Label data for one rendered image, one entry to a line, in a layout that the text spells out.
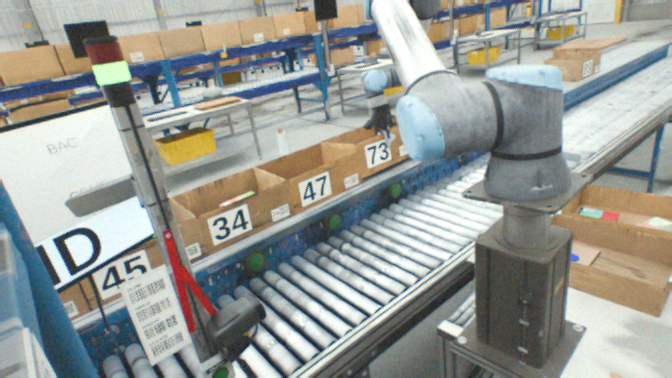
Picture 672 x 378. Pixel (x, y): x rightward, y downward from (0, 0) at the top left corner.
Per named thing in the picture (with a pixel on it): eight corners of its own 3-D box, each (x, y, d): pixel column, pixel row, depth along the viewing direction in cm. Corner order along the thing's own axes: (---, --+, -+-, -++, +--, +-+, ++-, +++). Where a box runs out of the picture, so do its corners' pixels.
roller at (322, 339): (330, 361, 122) (328, 348, 121) (248, 290, 161) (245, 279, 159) (343, 351, 125) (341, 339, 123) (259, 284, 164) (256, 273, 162)
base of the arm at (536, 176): (585, 175, 96) (587, 134, 92) (550, 207, 85) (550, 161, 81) (506, 166, 110) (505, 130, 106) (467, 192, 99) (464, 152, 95)
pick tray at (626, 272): (659, 319, 114) (665, 289, 111) (520, 271, 141) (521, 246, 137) (681, 269, 132) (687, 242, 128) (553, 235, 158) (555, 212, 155)
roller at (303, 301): (347, 349, 126) (345, 336, 124) (262, 282, 164) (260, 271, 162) (359, 340, 129) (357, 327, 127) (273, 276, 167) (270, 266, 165)
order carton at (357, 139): (361, 178, 194) (354, 144, 189) (325, 173, 217) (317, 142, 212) (416, 153, 216) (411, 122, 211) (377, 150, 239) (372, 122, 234)
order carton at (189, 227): (93, 312, 131) (72, 267, 124) (77, 276, 152) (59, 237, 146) (210, 257, 152) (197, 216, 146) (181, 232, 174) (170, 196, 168)
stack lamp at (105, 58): (102, 85, 67) (88, 46, 64) (96, 84, 70) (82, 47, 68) (134, 79, 69) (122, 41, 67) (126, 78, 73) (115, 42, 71)
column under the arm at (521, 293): (586, 330, 114) (599, 225, 102) (551, 393, 98) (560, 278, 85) (495, 295, 132) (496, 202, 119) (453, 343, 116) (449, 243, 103)
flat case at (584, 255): (600, 254, 143) (600, 250, 143) (579, 281, 132) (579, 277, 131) (558, 242, 153) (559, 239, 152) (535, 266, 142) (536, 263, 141)
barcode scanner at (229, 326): (276, 333, 94) (262, 299, 89) (231, 369, 88) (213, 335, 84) (262, 319, 99) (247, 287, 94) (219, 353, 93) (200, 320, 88)
